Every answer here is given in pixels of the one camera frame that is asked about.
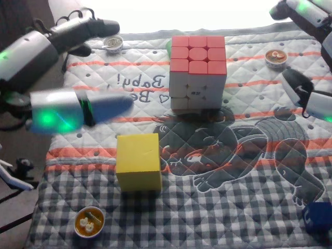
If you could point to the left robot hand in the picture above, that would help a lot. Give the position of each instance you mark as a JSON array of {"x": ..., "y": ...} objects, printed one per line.
[{"x": 320, "y": 106}]

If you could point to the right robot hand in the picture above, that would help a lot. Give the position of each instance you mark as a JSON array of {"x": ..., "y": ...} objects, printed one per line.
[{"x": 57, "y": 111}]

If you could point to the yellow foam block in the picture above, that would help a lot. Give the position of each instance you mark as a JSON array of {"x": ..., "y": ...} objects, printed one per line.
[{"x": 137, "y": 155}]

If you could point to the blue toy block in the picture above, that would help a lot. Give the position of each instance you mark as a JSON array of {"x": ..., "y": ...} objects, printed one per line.
[{"x": 317, "y": 218}]

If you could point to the Rubik's cube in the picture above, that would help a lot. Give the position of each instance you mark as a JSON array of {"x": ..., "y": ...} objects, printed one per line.
[{"x": 197, "y": 77}]

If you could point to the toy bowl with egg halves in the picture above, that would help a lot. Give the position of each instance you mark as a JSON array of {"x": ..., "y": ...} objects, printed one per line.
[{"x": 275, "y": 59}]

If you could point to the white toy bowl, blue pattern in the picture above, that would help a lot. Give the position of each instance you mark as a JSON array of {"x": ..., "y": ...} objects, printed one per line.
[{"x": 112, "y": 43}]

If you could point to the toy bowl with orange soup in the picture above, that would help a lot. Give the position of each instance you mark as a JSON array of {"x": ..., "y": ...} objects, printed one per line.
[{"x": 89, "y": 221}]

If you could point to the green toy cylinder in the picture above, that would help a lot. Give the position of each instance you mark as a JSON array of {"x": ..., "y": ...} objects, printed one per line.
[{"x": 168, "y": 48}]

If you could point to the grey quilt with bear print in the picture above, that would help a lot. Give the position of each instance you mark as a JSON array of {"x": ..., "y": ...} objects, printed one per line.
[{"x": 233, "y": 207}]

